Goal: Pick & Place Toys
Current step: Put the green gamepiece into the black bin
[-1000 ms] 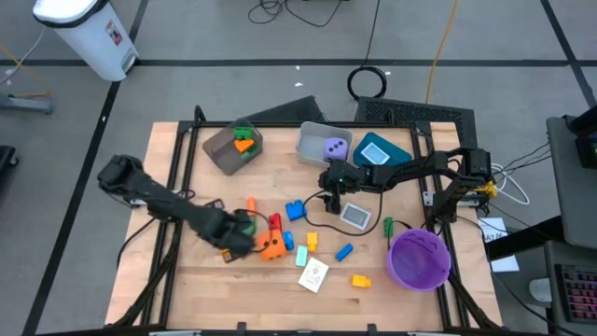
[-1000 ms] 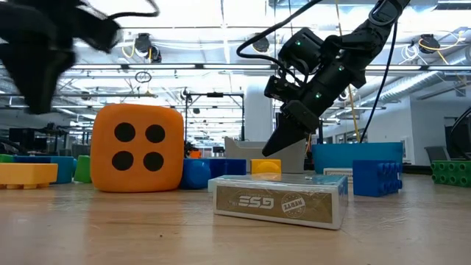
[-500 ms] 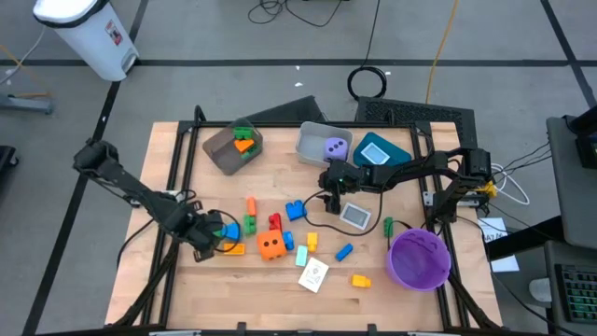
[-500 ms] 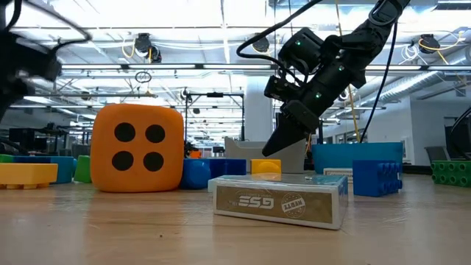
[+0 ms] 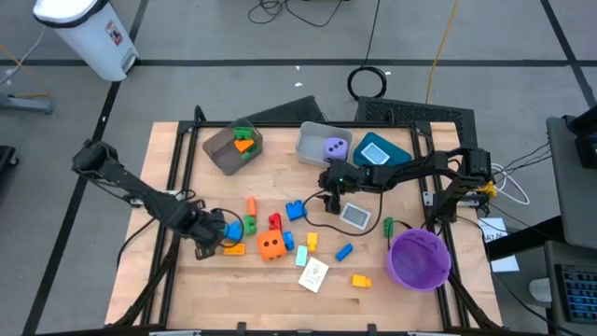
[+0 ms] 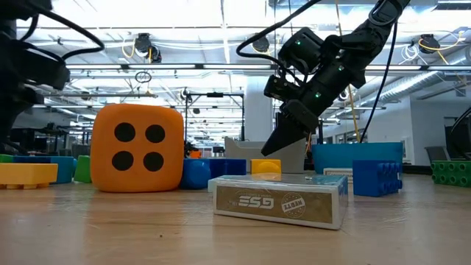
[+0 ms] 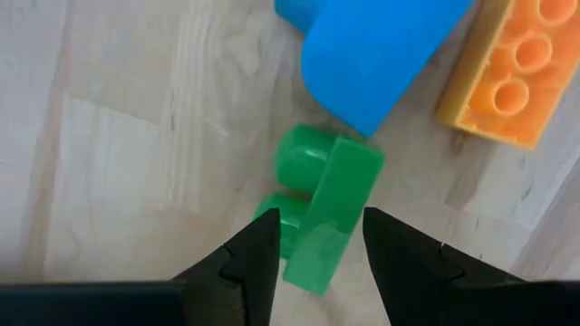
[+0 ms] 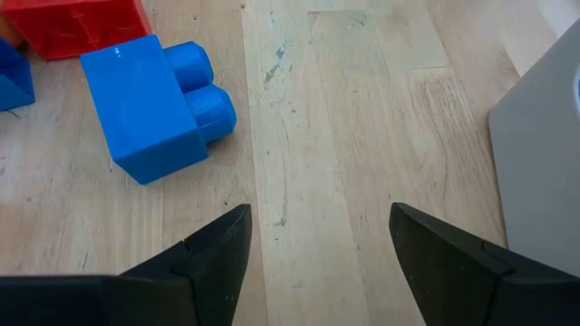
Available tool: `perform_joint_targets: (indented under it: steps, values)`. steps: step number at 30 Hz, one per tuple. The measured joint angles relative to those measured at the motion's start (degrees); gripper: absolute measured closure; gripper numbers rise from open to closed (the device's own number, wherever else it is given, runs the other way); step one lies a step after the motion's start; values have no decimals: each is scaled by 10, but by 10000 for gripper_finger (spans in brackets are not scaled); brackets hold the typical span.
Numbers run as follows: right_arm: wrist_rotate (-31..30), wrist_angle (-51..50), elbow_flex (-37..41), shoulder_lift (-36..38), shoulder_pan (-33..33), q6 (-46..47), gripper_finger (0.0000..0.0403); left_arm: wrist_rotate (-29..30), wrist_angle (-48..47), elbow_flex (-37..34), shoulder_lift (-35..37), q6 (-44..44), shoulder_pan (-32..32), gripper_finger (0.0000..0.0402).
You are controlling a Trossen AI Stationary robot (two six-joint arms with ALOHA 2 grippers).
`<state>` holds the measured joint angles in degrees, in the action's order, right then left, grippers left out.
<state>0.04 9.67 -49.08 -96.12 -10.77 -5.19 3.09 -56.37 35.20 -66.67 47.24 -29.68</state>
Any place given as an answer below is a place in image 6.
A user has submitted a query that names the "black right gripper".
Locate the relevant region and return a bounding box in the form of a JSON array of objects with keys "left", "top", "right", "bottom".
[{"left": 260, "top": 57, "right": 366, "bottom": 158}]

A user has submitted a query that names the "yellow toy block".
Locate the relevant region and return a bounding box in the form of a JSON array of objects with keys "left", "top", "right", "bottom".
[{"left": 250, "top": 158, "right": 283, "bottom": 175}]

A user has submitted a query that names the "blue toy block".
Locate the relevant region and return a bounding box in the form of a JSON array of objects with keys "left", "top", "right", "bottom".
[
  {"left": 13, "top": 155, "right": 76, "bottom": 185},
  {"left": 179, "top": 158, "right": 211, "bottom": 191},
  {"left": 208, "top": 158, "right": 248, "bottom": 177}
]

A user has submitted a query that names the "blue toy brick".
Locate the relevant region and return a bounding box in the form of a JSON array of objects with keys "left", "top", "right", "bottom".
[{"left": 352, "top": 159, "right": 403, "bottom": 198}]

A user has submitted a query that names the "orange foam die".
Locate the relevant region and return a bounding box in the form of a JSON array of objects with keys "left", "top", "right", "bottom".
[{"left": 90, "top": 103, "right": 185, "bottom": 194}]

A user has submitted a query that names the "green studded toy brick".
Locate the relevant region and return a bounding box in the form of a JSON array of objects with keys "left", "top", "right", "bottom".
[{"left": 430, "top": 159, "right": 471, "bottom": 189}]

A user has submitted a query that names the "white building column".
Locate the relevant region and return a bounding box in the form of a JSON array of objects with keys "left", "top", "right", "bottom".
[{"left": 244, "top": 75, "right": 276, "bottom": 143}]

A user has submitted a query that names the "grey plastic bin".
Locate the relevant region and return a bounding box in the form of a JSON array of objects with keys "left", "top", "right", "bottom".
[{"left": 223, "top": 136, "right": 307, "bottom": 174}]

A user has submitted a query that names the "teal plastic bin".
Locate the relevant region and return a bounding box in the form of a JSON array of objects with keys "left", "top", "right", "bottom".
[{"left": 311, "top": 141, "right": 404, "bottom": 175}]

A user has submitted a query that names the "gold playing card box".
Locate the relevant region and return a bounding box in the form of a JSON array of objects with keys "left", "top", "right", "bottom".
[{"left": 212, "top": 173, "right": 350, "bottom": 231}]

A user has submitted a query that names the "mint flat toy plate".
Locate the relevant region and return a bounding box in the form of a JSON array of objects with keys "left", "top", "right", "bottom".
[{"left": 207, "top": 175, "right": 222, "bottom": 194}]

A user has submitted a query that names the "grey chair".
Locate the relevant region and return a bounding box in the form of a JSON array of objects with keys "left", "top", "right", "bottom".
[{"left": 424, "top": 145, "right": 453, "bottom": 167}]

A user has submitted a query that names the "black curved stand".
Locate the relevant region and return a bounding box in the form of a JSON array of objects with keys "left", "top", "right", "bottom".
[{"left": 443, "top": 105, "right": 471, "bottom": 162}]

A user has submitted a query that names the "yellow flat toy plate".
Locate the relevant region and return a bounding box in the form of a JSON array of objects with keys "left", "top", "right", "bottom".
[{"left": 0, "top": 162, "right": 59, "bottom": 190}]

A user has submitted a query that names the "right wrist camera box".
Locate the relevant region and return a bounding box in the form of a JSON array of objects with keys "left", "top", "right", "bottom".
[{"left": 263, "top": 74, "right": 300, "bottom": 103}]

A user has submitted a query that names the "yellow cable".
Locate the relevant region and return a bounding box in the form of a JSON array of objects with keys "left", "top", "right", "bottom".
[{"left": 345, "top": 82, "right": 361, "bottom": 144}]

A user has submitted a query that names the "black gantry frame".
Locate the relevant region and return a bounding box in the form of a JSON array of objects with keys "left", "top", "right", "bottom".
[{"left": 185, "top": 91, "right": 246, "bottom": 144}]

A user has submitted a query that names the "black ceiling cable reel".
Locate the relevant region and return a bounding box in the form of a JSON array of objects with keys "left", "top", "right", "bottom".
[
  {"left": 418, "top": 33, "right": 442, "bottom": 56},
  {"left": 132, "top": 32, "right": 163, "bottom": 64},
  {"left": 252, "top": 32, "right": 272, "bottom": 53}
]

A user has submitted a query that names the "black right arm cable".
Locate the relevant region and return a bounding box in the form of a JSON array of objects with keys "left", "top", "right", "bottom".
[{"left": 235, "top": 0, "right": 325, "bottom": 74}]

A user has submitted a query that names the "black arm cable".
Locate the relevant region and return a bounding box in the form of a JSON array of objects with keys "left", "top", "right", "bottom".
[
  {"left": 14, "top": 3, "right": 106, "bottom": 62},
  {"left": 235, "top": 0, "right": 325, "bottom": 74}
]

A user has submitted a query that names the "dark hanging cable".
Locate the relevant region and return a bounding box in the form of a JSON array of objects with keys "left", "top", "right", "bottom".
[{"left": 359, "top": 20, "right": 399, "bottom": 144}]

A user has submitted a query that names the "silver air duct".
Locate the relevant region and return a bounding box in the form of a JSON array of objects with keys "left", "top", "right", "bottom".
[{"left": 362, "top": 69, "right": 471, "bottom": 106}]

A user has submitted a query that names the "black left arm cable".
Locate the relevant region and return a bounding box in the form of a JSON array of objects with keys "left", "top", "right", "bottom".
[{"left": 14, "top": 3, "right": 106, "bottom": 62}]

